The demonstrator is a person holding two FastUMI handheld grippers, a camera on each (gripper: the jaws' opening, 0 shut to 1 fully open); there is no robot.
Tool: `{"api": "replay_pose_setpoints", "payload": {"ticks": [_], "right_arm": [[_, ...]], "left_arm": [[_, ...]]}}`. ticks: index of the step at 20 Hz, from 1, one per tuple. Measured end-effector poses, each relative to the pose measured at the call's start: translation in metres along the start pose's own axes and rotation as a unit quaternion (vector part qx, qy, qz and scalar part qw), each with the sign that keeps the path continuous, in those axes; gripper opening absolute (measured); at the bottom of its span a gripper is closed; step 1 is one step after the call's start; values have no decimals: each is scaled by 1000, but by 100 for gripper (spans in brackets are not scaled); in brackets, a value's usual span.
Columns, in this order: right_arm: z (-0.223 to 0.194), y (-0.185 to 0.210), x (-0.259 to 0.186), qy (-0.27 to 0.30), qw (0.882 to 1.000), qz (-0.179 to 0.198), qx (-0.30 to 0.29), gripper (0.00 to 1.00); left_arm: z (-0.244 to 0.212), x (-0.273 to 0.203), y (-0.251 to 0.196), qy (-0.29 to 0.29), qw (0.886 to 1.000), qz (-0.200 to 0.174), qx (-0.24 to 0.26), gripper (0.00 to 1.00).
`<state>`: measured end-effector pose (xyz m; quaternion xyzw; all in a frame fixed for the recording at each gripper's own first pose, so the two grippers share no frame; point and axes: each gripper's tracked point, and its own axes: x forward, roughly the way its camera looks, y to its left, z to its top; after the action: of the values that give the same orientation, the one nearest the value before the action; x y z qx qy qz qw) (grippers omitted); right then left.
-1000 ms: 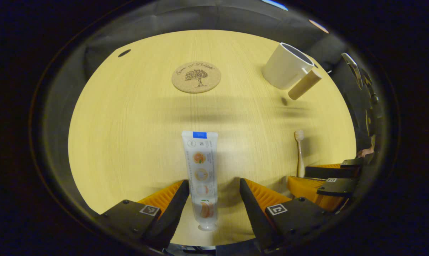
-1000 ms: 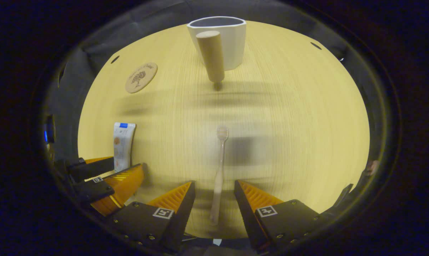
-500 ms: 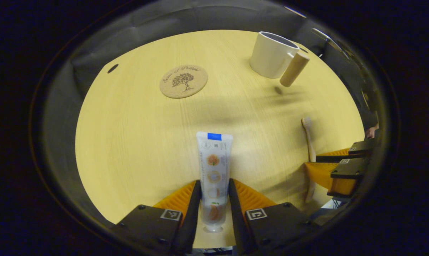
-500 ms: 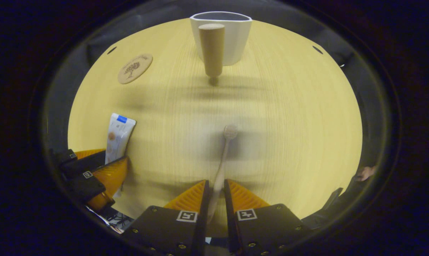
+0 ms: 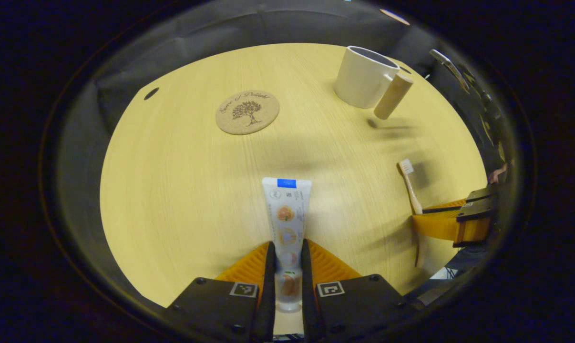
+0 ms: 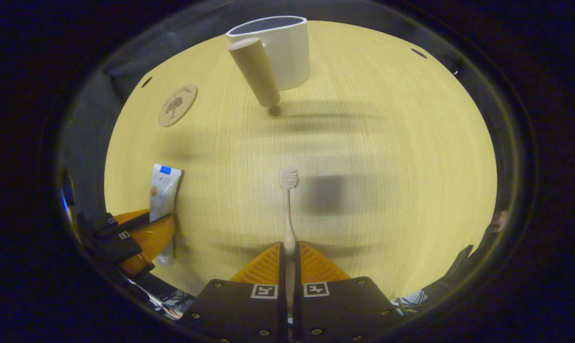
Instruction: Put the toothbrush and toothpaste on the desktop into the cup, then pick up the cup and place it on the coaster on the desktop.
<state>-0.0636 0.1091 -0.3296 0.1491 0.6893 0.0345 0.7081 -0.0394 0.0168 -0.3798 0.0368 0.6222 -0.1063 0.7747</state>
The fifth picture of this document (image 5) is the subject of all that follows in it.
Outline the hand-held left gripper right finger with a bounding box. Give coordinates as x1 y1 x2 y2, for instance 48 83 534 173
300 238 415 343

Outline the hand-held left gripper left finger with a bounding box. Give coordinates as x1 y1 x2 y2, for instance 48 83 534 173
165 241 277 343

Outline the beige toothbrush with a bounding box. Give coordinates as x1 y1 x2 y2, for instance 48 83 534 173
397 159 427 268

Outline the white toothpaste tube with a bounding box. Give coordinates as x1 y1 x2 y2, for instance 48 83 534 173
262 177 313 313

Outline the white cup with wooden handle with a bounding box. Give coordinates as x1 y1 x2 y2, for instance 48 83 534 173
334 45 415 121

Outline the round cork coaster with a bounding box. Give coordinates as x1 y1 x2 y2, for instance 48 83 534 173
215 90 280 136

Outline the wooden desktop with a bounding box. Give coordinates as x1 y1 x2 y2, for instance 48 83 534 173
100 43 488 336

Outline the silver metal bar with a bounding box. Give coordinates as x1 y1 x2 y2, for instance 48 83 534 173
429 48 472 94

